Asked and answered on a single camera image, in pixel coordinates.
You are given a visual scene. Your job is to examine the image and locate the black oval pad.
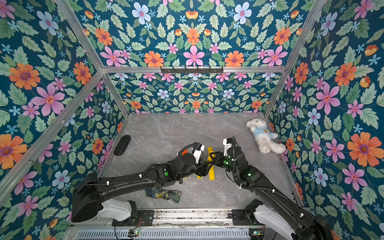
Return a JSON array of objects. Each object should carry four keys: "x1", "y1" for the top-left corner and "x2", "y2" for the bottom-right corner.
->
[{"x1": 114, "y1": 135, "x2": 132, "y2": 156}]

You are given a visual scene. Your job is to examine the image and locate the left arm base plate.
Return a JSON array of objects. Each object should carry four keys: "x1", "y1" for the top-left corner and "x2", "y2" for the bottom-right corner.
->
[{"x1": 112, "y1": 210, "x2": 155, "y2": 227}]

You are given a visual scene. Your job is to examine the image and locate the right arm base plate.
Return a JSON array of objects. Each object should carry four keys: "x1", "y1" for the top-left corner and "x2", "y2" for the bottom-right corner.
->
[{"x1": 228, "y1": 209, "x2": 256, "y2": 226}]

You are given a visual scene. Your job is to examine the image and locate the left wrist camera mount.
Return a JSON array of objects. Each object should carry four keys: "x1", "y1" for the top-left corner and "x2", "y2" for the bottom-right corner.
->
[{"x1": 192, "y1": 144, "x2": 205, "y2": 165}]

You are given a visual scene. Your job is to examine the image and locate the white ventilation grille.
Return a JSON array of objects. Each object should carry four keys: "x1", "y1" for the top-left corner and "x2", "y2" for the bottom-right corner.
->
[{"x1": 76, "y1": 229, "x2": 251, "y2": 240}]

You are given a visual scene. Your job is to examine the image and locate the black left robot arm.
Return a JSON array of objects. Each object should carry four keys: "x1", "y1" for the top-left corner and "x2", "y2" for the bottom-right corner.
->
[{"x1": 71, "y1": 153, "x2": 213, "y2": 223}]

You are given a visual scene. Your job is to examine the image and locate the black hook rail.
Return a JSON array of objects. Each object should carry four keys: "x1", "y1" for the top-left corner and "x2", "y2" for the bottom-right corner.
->
[{"x1": 160, "y1": 67, "x2": 224, "y2": 74}]

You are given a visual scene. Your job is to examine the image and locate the white teddy bear blue shirt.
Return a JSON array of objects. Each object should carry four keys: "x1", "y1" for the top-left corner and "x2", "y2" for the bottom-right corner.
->
[{"x1": 246, "y1": 118, "x2": 286, "y2": 154}]

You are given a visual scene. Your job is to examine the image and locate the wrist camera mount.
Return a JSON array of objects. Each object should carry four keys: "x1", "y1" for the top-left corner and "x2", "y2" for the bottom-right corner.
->
[
  {"x1": 223, "y1": 138, "x2": 233, "y2": 157},
  {"x1": 192, "y1": 144, "x2": 205, "y2": 165}
]

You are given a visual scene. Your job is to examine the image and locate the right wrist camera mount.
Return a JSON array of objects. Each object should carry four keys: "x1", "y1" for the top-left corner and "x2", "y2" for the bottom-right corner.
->
[{"x1": 223, "y1": 138, "x2": 233, "y2": 157}]

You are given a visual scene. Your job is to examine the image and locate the dark floral cloth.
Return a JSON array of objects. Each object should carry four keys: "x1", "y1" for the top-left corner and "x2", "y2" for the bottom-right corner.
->
[{"x1": 145, "y1": 189, "x2": 182, "y2": 203}]

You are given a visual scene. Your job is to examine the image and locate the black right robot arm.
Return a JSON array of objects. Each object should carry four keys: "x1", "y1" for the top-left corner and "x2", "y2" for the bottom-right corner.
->
[{"x1": 210, "y1": 150, "x2": 333, "y2": 240}]

